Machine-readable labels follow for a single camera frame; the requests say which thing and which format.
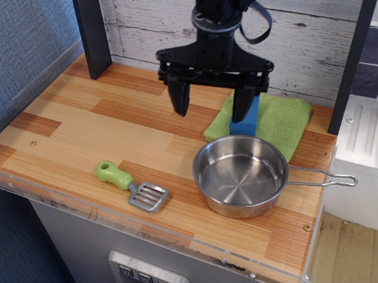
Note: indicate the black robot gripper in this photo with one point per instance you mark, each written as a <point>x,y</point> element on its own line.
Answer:
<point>214,60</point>

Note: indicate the stainless steel pan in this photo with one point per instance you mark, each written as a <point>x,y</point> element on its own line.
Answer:
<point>242,176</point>

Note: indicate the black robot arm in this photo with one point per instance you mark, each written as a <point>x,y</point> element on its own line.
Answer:
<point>215,17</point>

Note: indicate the blue wooden block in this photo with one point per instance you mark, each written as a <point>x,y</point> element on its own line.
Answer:
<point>248,126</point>

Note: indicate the green microfiber cloth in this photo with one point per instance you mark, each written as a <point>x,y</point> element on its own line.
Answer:
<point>281,122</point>

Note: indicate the white ribbed side cabinet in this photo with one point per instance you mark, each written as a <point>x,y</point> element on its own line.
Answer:
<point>356,154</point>

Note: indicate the silver dispenser button panel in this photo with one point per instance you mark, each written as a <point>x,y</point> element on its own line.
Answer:
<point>127,269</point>

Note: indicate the green handled toy spatula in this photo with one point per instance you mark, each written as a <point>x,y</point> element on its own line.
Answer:
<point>146,196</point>

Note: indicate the dark left support post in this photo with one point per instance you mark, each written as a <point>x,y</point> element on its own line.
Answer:
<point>93,34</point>

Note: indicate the dark support post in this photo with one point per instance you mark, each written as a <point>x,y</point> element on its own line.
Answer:
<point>360,34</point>
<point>93,34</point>

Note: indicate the dark right support post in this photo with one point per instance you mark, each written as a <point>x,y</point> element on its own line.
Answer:
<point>360,34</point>

